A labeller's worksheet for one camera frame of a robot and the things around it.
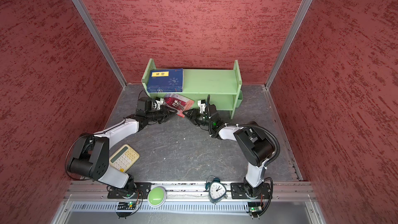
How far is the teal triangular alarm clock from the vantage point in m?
0.71

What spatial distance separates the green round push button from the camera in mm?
705

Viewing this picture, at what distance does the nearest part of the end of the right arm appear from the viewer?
2.34 feet
